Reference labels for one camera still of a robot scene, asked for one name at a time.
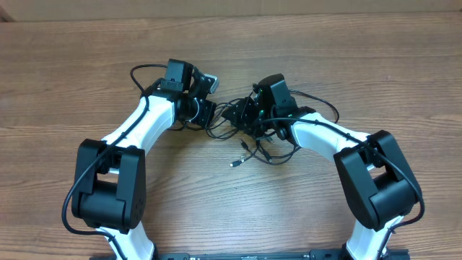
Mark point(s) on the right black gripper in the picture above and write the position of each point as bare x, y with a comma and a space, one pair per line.
240, 113

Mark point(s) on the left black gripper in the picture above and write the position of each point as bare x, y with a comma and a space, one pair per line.
208, 113

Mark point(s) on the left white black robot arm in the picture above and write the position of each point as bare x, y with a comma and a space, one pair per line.
109, 194

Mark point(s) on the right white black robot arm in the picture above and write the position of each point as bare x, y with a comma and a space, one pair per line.
379, 186

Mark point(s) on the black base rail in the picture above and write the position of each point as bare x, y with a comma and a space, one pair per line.
249, 255

